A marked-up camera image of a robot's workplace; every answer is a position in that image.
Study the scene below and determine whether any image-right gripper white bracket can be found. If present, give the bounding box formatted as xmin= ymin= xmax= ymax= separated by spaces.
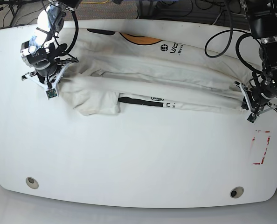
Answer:
xmin=234 ymin=81 xmax=277 ymax=122

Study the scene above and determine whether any image-left gripper white bracket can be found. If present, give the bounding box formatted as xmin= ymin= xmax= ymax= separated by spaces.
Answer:
xmin=21 ymin=59 xmax=79 ymax=99

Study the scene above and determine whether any white printed t-shirt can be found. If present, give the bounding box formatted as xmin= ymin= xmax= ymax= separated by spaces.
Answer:
xmin=59 ymin=29 xmax=251 ymax=116

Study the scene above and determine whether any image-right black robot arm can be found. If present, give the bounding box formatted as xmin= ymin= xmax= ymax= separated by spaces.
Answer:
xmin=235 ymin=0 xmax=277 ymax=123

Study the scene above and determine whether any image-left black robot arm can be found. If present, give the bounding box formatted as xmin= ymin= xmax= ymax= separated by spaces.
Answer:
xmin=21 ymin=0 xmax=81 ymax=99

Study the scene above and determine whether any red tape rectangle marking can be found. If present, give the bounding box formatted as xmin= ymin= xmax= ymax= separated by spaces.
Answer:
xmin=249 ymin=130 xmax=271 ymax=165

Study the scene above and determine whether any black tripod stand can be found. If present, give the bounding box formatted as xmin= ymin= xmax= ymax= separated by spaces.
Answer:
xmin=0 ymin=0 xmax=25 ymax=28

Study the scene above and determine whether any image-left arm black cable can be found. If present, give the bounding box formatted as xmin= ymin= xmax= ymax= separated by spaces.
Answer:
xmin=40 ymin=0 xmax=80 ymax=87

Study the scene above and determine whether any right table cable grommet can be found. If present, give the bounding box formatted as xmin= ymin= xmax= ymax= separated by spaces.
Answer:
xmin=230 ymin=187 xmax=244 ymax=199

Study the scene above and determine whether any table cable grommet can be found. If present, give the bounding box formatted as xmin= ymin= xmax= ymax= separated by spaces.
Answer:
xmin=26 ymin=177 xmax=39 ymax=189
xmin=230 ymin=187 xmax=244 ymax=199

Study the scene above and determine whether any left table cable grommet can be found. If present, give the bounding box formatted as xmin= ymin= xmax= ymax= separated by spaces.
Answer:
xmin=26 ymin=177 xmax=39 ymax=189

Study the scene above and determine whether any yellow cable on floor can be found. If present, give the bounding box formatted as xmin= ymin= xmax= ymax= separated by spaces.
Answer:
xmin=82 ymin=0 xmax=111 ymax=5

